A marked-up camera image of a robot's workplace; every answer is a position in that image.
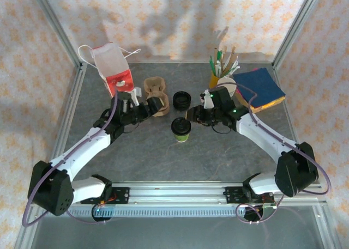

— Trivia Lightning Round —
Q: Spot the lidded green paper coffee cup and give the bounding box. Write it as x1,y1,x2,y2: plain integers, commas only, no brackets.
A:
171,117,192,143

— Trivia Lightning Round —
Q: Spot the red white paper bag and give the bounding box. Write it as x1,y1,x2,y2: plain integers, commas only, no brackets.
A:
78,42,141,98

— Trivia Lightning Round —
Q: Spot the stack of black cup lids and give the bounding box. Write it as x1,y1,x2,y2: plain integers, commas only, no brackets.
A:
173,90,193,111

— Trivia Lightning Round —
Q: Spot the pink paper napkin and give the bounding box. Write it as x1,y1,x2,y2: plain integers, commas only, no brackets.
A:
234,67,260,100

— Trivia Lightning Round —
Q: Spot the stack of paper cups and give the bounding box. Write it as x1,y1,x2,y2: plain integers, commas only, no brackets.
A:
216,77,238,99

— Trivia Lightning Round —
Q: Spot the yellow straw holder cup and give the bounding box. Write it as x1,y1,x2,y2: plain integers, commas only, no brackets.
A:
209,71,222,89

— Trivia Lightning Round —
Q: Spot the blue paper napkin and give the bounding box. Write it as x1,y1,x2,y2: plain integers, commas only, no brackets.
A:
233,68,286,108

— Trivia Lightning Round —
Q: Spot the yellow paper napkin stack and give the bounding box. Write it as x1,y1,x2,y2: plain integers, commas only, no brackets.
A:
239,92,286,114

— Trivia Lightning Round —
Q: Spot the brown paper wrapped straw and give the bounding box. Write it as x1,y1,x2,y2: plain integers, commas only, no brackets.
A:
222,46,237,71

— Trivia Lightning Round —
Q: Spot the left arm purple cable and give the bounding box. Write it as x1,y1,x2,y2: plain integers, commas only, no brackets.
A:
22,88,121,227

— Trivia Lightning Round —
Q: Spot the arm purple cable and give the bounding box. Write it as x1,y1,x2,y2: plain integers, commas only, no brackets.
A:
22,88,121,227
234,82,332,224

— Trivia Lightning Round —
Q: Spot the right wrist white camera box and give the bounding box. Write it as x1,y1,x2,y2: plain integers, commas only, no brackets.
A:
200,89,215,110

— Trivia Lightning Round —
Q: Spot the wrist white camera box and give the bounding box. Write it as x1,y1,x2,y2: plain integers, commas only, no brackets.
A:
130,87,143,106
200,89,215,110

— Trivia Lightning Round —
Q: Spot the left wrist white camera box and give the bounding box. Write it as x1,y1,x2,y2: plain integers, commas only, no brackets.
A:
130,87,143,106

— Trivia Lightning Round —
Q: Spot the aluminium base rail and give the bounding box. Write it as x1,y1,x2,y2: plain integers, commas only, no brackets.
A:
28,181,327,207

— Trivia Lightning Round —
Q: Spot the grey slotted cable duct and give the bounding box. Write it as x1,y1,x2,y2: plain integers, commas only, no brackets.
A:
40,207,264,217

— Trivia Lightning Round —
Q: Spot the aluminium frame post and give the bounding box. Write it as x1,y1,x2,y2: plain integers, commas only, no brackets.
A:
29,0,84,70
272,0,325,70

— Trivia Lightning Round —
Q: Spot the black round cable port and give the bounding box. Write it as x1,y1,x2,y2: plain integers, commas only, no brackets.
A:
91,204,113,223
244,205,265,223

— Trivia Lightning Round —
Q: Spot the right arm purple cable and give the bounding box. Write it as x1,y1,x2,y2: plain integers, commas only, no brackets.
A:
234,82,332,224

